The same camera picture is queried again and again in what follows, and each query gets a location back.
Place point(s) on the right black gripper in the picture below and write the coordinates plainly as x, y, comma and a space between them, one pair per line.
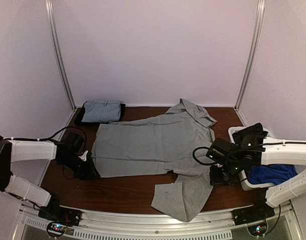
215, 180

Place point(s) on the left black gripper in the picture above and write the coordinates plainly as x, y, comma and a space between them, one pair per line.
88, 171

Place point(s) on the grey polo shirt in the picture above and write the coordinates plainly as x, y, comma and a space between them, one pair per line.
158, 145

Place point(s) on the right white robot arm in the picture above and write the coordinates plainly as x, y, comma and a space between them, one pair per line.
257, 150

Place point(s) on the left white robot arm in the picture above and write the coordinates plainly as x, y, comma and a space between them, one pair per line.
68, 153

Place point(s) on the white laundry basket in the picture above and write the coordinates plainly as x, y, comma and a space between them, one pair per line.
246, 185

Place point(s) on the black garment in basket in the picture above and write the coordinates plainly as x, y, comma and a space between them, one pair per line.
256, 129

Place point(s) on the blue garment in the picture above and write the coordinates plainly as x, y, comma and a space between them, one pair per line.
275, 174

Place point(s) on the folded black garment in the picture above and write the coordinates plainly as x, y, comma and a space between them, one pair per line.
78, 119

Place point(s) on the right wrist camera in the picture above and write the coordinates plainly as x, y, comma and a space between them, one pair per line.
218, 166

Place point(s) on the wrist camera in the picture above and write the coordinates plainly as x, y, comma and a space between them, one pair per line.
86, 156
218, 166

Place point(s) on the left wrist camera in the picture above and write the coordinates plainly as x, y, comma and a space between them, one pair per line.
86, 156

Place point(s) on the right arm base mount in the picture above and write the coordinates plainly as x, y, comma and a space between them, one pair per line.
252, 214

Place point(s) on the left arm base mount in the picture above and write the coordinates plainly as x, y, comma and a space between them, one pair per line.
63, 215

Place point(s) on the front aluminium rail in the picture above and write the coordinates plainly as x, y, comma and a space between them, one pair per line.
210, 225

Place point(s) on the right aluminium frame post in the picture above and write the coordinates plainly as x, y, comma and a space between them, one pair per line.
259, 18

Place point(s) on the aluminium frame post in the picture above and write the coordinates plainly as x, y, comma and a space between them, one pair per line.
58, 53
259, 18

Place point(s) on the left aluminium frame post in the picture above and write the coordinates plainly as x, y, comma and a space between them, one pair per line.
58, 53

